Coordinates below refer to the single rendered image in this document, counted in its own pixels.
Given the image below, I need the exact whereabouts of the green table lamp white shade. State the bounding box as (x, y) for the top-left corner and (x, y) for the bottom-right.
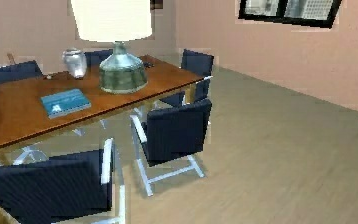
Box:
(70, 0), (154, 95)

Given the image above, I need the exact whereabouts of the blue book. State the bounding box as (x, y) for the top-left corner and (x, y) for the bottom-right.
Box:
(40, 88), (92, 120)

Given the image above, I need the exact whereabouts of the black framed window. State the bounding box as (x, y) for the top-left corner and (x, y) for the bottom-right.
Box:
(238, 0), (344, 29)

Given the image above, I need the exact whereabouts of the silver metal jar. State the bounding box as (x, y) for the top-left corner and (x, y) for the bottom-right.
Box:
(61, 47), (88, 80)

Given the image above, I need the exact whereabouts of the dark blue chair white frame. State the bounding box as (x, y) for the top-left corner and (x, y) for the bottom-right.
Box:
(0, 137), (127, 224)
(0, 59), (44, 86)
(129, 97), (213, 198)
(84, 49), (115, 68)
(159, 48), (215, 108)

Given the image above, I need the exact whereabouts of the brown wooden dining table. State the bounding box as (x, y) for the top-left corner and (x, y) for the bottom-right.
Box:
(0, 54), (205, 166)

